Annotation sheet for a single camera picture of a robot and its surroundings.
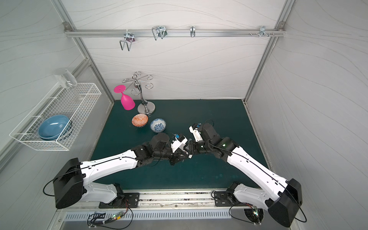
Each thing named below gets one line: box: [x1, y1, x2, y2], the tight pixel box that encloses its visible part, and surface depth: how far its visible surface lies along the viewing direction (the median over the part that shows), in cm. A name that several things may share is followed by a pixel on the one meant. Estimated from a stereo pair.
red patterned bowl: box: [131, 113, 149, 128], surface depth 107 cm
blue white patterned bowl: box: [149, 117, 167, 133], surface depth 103 cm
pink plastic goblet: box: [113, 84, 136, 111], surface depth 96 cm
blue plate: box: [38, 114, 70, 140], surface depth 62 cm
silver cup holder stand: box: [121, 71, 156, 116], surface depth 98 cm
